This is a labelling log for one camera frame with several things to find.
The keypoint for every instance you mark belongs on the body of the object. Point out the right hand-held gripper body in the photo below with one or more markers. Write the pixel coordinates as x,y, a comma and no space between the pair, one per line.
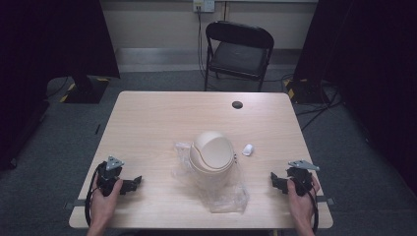
301,182

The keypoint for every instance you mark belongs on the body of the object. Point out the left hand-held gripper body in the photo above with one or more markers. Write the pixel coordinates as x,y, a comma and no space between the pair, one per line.
106,178

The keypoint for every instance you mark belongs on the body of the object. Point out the person's right hand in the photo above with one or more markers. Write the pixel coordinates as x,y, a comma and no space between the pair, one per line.
300,206

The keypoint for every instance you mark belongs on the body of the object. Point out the person's left hand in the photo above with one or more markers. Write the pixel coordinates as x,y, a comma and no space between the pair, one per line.
103,206

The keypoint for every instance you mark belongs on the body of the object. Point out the white crumpled paper wad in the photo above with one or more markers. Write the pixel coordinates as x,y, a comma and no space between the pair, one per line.
248,150

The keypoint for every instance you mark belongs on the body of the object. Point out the clear plastic bag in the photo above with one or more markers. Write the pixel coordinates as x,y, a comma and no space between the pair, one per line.
229,200

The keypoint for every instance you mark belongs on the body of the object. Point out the small black stick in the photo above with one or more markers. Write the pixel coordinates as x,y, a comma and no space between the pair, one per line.
97,129

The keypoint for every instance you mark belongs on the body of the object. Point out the dark round table grommet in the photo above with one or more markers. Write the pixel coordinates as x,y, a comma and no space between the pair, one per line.
237,105

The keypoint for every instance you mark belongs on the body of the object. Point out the black striped-edge stand base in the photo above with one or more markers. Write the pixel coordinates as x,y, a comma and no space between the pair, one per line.
87,93
305,93

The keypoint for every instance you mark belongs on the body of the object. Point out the black folding chair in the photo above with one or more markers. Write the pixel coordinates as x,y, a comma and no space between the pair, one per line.
239,55

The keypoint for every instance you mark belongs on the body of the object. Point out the black curtain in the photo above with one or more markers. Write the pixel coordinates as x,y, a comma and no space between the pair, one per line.
49,39
370,49

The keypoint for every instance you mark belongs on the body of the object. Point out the white wall outlet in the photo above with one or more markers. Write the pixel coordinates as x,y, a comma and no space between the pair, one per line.
203,5

